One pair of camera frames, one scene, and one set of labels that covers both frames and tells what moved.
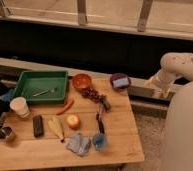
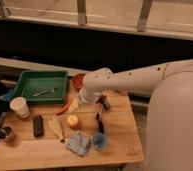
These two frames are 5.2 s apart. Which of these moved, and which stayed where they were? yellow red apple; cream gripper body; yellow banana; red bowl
Moved: cream gripper body
Stayed: yellow banana; yellow red apple; red bowl
